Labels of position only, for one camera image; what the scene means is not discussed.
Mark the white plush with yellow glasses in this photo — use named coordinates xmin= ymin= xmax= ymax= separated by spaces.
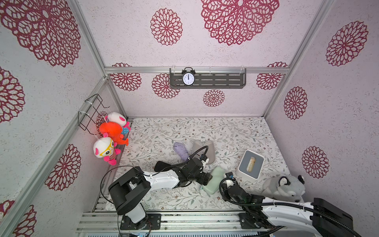
xmin=93 ymin=137 xmax=121 ymax=166

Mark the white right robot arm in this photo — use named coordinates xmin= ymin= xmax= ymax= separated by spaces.
xmin=219 ymin=172 xmax=359 ymax=237

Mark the beige roll in tray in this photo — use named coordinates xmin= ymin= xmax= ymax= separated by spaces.
xmin=247 ymin=157 xmax=256 ymax=172

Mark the white pink plush doll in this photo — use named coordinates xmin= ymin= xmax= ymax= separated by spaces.
xmin=105 ymin=112 xmax=131 ymax=135

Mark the orange plush whale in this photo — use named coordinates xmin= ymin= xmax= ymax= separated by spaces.
xmin=99 ymin=121 xmax=129 ymax=146

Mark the white rimmed grey tray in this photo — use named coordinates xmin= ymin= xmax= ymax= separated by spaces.
xmin=236 ymin=150 xmax=265 ymax=181

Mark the mint umbrella case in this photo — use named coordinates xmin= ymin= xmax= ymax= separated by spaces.
xmin=201 ymin=166 xmax=227 ymax=195

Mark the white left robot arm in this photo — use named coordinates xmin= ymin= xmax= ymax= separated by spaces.
xmin=108 ymin=155 xmax=212 ymax=225

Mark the grey wall shelf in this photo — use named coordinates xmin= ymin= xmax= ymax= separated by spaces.
xmin=169 ymin=68 xmax=246 ymax=89

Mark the black alarm clock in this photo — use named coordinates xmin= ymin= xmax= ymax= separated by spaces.
xmin=182 ymin=67 xmax=196 ymax=86

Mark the black wire wall rack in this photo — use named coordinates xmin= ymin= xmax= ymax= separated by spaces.
xmin=77 ymin=93 xmax=110 ymax=136

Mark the black umbrella case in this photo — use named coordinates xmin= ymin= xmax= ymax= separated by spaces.
xmin=154 ymin=161 xmax=177 ymax=172

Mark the grey husky plush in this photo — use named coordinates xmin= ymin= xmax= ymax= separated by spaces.
xmin=262 ymin=175 xmax=306 ymax=202

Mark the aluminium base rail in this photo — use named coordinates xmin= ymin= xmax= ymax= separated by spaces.
xmin=75 ymin=210 xmax=270 ymax=237

